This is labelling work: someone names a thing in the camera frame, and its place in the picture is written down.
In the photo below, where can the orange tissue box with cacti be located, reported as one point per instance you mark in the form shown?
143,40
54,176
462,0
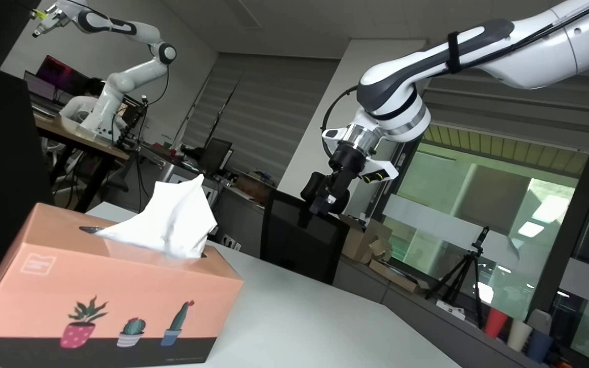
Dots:
74,299

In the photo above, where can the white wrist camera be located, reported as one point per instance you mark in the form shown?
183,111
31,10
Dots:
378,170

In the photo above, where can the wooden background desk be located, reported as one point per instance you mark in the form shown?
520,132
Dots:
74,138

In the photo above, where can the black computer monitor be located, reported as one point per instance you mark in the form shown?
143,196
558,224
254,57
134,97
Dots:
301,242

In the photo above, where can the white tissue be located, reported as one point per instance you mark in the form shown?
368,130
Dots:
174,220

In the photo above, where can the white main robot arm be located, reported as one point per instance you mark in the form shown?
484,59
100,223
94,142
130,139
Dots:
524,54

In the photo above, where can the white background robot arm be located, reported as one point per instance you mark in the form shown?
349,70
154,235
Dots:
100,112

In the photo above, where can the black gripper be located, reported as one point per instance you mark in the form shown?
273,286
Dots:
346,163

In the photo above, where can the white cup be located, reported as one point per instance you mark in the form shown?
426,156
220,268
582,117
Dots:
519,334

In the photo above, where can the red cup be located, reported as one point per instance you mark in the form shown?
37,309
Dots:
496,322

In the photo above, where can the cardboard boxes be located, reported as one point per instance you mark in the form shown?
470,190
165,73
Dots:
370,246

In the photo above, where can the black camera tripod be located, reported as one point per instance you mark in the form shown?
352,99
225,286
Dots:
452,281

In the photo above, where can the blue cup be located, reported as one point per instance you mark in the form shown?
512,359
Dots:
538,345

